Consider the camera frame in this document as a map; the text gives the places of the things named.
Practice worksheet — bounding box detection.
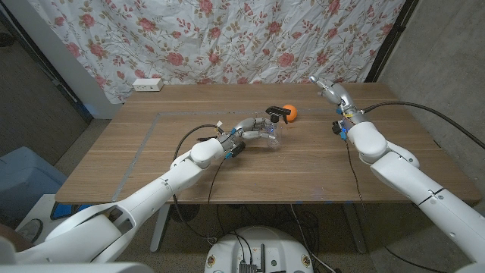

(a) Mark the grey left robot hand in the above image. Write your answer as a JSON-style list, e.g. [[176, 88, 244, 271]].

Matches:
[[221, 116, 276, 151]]

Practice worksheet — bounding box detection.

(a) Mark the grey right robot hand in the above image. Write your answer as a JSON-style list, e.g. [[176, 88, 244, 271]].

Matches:
[[309, 74, 365, 124]]

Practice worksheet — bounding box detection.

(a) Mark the clear spray bottle black top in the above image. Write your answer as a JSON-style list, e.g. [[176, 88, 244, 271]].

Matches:
[[260, 105, 292, 149]]

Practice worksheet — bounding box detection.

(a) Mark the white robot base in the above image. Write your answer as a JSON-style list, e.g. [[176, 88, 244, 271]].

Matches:
[[204, 226, 314, 273]]

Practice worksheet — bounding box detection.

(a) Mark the orange fruit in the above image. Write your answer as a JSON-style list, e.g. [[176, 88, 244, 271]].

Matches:
[[282, 104, 299, 123]]

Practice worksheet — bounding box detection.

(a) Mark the floral backdrop cloth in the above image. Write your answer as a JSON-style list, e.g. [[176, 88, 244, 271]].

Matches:
[[27, 0, 406, 104]]

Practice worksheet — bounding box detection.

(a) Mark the white power strip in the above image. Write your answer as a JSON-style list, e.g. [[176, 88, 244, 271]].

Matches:
[[132, 77, 164, 93]]

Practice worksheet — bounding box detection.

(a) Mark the white table leg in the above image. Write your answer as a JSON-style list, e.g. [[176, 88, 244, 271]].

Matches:
[[149, 203, 171, 253]]

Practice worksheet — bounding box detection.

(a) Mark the grey table leg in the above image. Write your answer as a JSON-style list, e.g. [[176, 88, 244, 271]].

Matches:
[[343, 203, 368, 254]]

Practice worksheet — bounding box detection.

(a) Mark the bright blue pad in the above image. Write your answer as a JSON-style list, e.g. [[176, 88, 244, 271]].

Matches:
[[50, 202, 95, 221]]

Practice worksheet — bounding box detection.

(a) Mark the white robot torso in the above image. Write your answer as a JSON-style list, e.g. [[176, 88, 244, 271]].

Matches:
[[0, 261, 485, 273]]

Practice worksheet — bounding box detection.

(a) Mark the blue plastic bin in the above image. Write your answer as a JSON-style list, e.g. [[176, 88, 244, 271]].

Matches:
[[0, 146, 69, 224]]

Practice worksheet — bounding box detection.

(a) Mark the grey round object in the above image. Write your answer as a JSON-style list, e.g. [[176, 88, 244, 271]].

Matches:
[[17, 218, 45, 244]]

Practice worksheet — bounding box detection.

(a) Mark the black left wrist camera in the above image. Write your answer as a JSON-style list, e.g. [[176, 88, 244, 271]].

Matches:
[[225, 141, 246, 160]]

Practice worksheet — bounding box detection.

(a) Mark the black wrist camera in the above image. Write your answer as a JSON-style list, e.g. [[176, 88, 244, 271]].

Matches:
[[225, 141, 246, 160], [331, 120, 348, 141]]

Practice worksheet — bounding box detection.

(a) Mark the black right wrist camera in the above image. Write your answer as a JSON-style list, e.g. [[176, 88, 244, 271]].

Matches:
[[331, 120, 348, 141]]

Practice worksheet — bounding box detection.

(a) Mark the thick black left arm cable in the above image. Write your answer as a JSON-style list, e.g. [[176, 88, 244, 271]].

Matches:
[[172, 124, 225, 243]]

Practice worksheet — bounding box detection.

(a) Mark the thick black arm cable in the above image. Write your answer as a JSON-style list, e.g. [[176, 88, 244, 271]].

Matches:
[[172, 124, 225, 243], [358, 100, 485, 150]]

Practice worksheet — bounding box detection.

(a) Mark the thin black left wrist cable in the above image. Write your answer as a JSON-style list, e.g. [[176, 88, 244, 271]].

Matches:
[[206, 158, 227, 246]]

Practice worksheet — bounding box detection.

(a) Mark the black backdrop frame pole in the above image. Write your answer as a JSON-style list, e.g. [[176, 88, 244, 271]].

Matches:
[[365, 0, 421, 83], [0, 11, 94, 124]]

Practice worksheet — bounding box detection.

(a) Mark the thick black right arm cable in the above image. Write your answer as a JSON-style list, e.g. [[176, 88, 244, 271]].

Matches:
[[358, 100, 485, 150]]

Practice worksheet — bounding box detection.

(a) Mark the white floor cable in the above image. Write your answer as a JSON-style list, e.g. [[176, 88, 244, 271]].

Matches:
[[289, 204, 336, 273]]

